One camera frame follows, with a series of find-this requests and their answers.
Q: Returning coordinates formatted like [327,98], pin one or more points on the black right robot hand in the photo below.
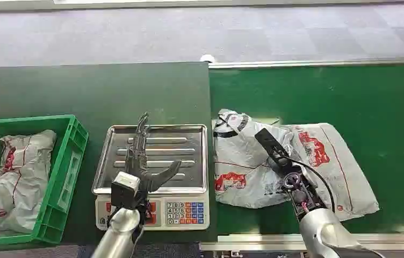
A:
[296,188]

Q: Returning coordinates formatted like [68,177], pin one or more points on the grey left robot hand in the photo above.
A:
[139,160]

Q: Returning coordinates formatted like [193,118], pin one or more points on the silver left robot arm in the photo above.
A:
[120,231]

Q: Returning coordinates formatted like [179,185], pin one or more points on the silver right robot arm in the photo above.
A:
[324,231]

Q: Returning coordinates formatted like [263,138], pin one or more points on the flat white parcel red print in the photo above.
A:
[340,167]

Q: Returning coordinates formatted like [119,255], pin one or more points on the white parcel bag black band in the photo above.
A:
[241,160]

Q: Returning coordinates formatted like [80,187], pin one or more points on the electronic scale with steel pan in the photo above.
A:
[184,210]

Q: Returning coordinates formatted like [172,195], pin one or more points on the green plastic crate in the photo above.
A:
[67,167]

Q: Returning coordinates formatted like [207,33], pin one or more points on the green conveyor belt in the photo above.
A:
[365,99]

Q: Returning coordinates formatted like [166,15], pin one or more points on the crumpled white parcel bag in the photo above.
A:
[20,178]

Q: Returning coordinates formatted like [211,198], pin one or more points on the small white round knob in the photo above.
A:
[207,58]

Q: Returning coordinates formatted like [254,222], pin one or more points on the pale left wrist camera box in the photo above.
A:
[125,188]

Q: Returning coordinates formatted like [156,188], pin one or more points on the metal conveyor rail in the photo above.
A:
[312,63]
[259,242]

